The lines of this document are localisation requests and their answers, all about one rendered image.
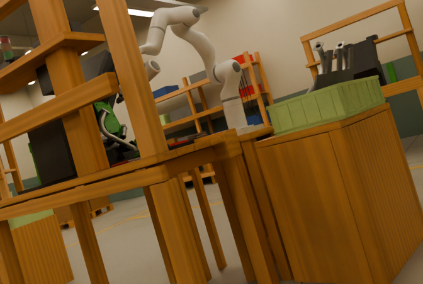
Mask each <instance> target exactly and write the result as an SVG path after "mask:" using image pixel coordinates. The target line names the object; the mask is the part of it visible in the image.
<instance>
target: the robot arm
mask: <svg viewBox="0 0 423 284"><path fill-rule="evenodd" d="M199 19H200V12H199V11H198V10H197V9H196V8H195V7H192V6H179V7H175V8H159V9H157V10H155V12H154V14H153V16H152V20H151V23H150V28H149V32H148V35H147V40H146V43H145V45H142V46H139V49H140V53H141V54H147V55H152V56H157V55H159V54H160V52H161V48H162V44H163V41H164V36H165V33H166V28H167V26H169V25H170V27H171V31H172V32H173V34H175V36H177V37H179V38H182V39H183V40H186V41H187V42H189V43H190V44H192V46H193V47H194V48H195V49H196V51H197V52H198V53H199V55H200V56H201V58H202V60H203V63H204V65H205V70H206V75H207V77H208V79H209V81H210V82H211V83H213V84H216V85H219V84H223V83H225V85H224V87H223V89H222V92H221V93H220V99H221V102H222V106H223V111H224V114H225V118H226V121H227V125H228V129H231V128H235V129H236V130H240V129H242V128H247V127H252V126H254V124H253V125H248V124H247V120H246V117H245V113H244V109H243V106H242V102H241V98H240V94H239V83H240V79H241V75H242V69H241V66H240V64H239V63H238V62H237V61H236V60H233V59H229V60H226V61H224V62H222V63H220V64H217V62H216V60H215V48H214V46H213V45H212V43H211V41H210V40H209V39H208V37H207V36H206V35H205V34H204V33H201V32H198V31H195V30H193V29H192V28H191V27H192V26H193V25H195V24H196V23H197V22H198V21H199ZM144 66H145V70H146V73H147V77H148V80H149V82H150V81H151V80H152V79H153V78H154V77H155V76H156V75H158V73H160V71H161V68H160V66H159V64H158V63H157V62H156V61H154V60H152V59H150V60H148V61H147V62H146V63H144ZM119 88H120V92H119V93H118V94H119V97H117V99H116V103H118V104H119V103H121V102H122V101H124V97H123V93H122V91H121V87H120V86H119Z"/></svg>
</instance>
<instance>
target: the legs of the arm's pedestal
mask: <svg viewBox="0 0 423 284"><path fill-rule="evenodd" d="M272 136H275V134H274V132H272V133H269V134H266V135H263V136H261V138H262V140H264V139H266V138H269V137H272ZM255 142H257V140H256V138H255V139H252V140H248V141H245V142H241V143H240V146H241V149H242V157H243V159H244V163H245V167H246V169H247V173H248V176H249V180H250V182H251V186H252V190H253V193H254V197H255V199H256V203H257V207H258V210H259V214H260V216H261V220H262V224H263V227H264V231H265V233H266V237H267V240H268V244H269V248H270V250H271V254H272V257H273V261H274V263H276V265H277V267H278V271H279V275H280V278H281V281H286V280H292V279H294V277H293V273H292V270H291V266H290V262H289V260H288V256H287V253H286V249H285V245H284V243H283V239H282V236H281V232H280V230H279V226H278V222H277V220H276V216H275V213H274V209H273V206H272V203H271V199H270V196H269V192H268V189H267V186H266V182H265V179H264V176H263V173H262V169H261V165H260V163H259V159H258V156H257V152H256V148H255V146H254V143H255ZM212 165H213V169H214V172H215V176H216V178H217V182H218V186H219V188H220V192H221V196H222V199H223V203H224V206H225V209H226V213H227V217H228V220H229V223H230V227H231V229H232V233H233V236H234V240H235V244H236V246H237V250H238V253H239V257H240V261H241V263H242V267H243V270H244V274H245V278H246V281H256V276H255V274H254V270H253V267H252V263H251V259H250V257H249V253H248V250H247V246H246V244H245V240H244V236H243V233H242V229H241V226H240V223H239V219H238V216H237V212H236V209H235V206H234V202H233V199H232V195H231V192H230V188H229V186H228V182H227V179H226V175H225V171H224V169H223V165H222V161H217V162H213V163H212Z"/></svg>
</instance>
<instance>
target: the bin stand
mask: <svg viewBox="0 0 423 284"><path fill-rule="evenodd" d="M189 171H190V175H191V179H192V181H193V185H194V188H195V192H196V196H197V198H198V202H199V205H200V208H201V212H202V216H203V219H204V222H205V226H206V230H207V233H208V237H209V239H210V243H211V247H212V249H213V253H214V257H215V260H216V263H217V267H218V269H221V268H224V267H226V266H227V263H226V260H225V256H224V253H223V250H222V246H221V243H220V239H219V236H218V232H217V228H216V226H215V222H214V219H213V215H212V211H211V209H210V205H209V203H208V199H207V195H206V192H205V188H204V185H203V181H202V178H201V174H200V170H199V168H198V167H197V168H194V169H191V170H189ZM172 178H177V179H178V183H179V187H180V190H181V194H182V196H183V200H184V204H185V207H186V211H187V214H188V217H189V221H190V224H191V228H192V231H193V235H194V237H195V241H196V245H197V248H198V252H199V255H200V259H201V263H202V265H203V269H204V272H205V276H206V280H207V281H209V280H211V279H212V276H211V273H210V269H209V267H208V263H207V260H206V256H205V252H204V250H203V246H202V243H201V239H200V235H199V232H198V228H197V226H196V222H195V218H194V215H193V211H192V208H191V205H190V202H189V198H188V194H187V191H186V187H185V185H184V181H183V177H182V174H178V175H175V176H173V177H172ZM149 186H150V185H149ZM149 186H144V187H142V188H143V191H144V195H145V199H146V201H147V205H148V208H149V212H150V216H151V219H152V223H153V225H154V229H155V233H156V236H157V240H158V243H159V247H160V249H161V253H162V257H163V260H164V264H165V267H166V271H167V275H168V277H169V281H170V283H177V281H176V277H175V274H174V270H173V267H172V263H171V259H170V257H169V253H168V250H167V246H166V242H165V239H164V235H163V233H162V229H161V225H160V222H159V218H158V215H157V211H156V209H155V205H154V201H153V198H152V194H151V191H150V187H149Z"/></svg>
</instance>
